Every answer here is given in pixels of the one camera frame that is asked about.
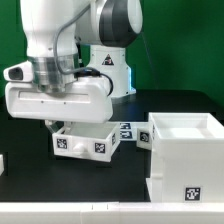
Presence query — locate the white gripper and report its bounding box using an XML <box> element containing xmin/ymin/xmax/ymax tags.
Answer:
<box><xmin>3</xmin><ymin>61</ymin><xmax>113</xmax><ymax>134</ymax></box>

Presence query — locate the white drawer box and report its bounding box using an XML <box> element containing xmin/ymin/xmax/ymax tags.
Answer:
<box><xmin>52</xmin><ymin>122</ymin><xmax>120</xmax><ymax>162</ymax></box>
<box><xmin>137</xmin><ymin>129</ymin><xmax>152</xmax><ymax>150</ymax></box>

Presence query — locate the white drawer box front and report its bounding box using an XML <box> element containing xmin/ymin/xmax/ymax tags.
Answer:
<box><xmin>137</xmin><ymin>129</ymin><xmax>152</xmax><ymax>150</ymax></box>

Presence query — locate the white drawer cabinet frame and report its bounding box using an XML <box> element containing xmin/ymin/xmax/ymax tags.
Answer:
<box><xmin>147</xmin><ymin>112</ymin><xmax>224</xmax><ymax>203</ymax></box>

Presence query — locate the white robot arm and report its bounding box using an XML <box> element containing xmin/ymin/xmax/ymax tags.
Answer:
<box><xmin>4</xmin><ymin>0</ymin><xmax>143</xmax><ymax>123</ymax></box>

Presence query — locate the white left barrier block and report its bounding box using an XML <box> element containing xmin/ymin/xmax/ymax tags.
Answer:
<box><xmin>0</xmin><ymin>154</ymin><xmax>4</xmax><ymax>176</ymax></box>

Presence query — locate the white paper marker sheet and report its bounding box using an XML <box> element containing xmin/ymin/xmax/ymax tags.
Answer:
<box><xmin>120</xmin><ymin>122</ymin><xmax>148</xmax><ymax>141</ymax></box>

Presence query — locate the grey corrugated arm hose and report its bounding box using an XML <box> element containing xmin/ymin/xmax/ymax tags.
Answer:
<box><xmin>53</xmin><ymin>3</ymin><xmax>114</xmax><ymax>96</ymax></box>

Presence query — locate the white front barrier rail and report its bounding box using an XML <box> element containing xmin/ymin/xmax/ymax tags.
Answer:
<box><xmin>0</xmin><ymin>202</ymin><xmax>224</xmax><ymax>224</ymax></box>

